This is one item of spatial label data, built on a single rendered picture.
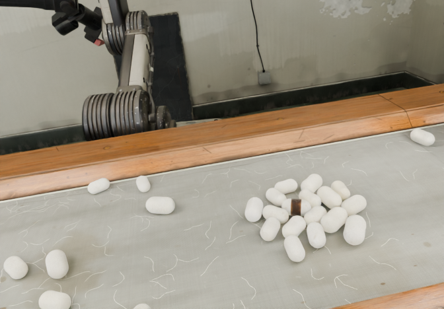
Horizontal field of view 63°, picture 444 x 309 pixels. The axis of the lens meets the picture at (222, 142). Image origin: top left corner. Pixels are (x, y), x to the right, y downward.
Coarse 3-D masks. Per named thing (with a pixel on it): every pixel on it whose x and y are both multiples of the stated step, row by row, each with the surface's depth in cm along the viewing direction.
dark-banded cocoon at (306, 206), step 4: (288, 200) 44; (304, 200) 43; (284, 204) 44; (288, 204) 43; (304, 204) 43; (308, 204) 43; (284, 208) 43; (288, 208) 43; (304, 208) 43; (308, 208) 43; (288, 212) 43; (304, 212) 43
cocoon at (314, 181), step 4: (312, 176) 48; (316, 176) 48; (304, 180) 47; (308, 180) 47; (312, 180) 47; (316, 180) 47; (320, 180) 47; (304, 184) 47; (308, 184) 46; (312, 184) 46; (316, 184) 47; (320, 184) 48; (304, 188) 47; (308, 188) 46; (312, 188) 46; (316, 188) 47
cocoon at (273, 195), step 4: (272, 188) 46; (268, 192) 46; (272, 192) 46; (276, 192) 46; (280, 192) 46; (268, 196) 46; (272, 196) 45; (276, 196) 45; (280, 196) 45; (284, 196) 45; (268, 200) 46; (272, 200) 45; (276, 200) 45; (280, 200) 45; (284, 200) 45; (276, 204) 45; (280, 204) 45
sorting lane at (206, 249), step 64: (64, 192) 54; (128, 192) 52; (192, 192) 51; (256, 192) 49; (384, 192) 46; (0, 256) 43; (128, 256) 41; (192, 256) 40; (256, 256) 39; (320, 256) 38; (384, 256) 37
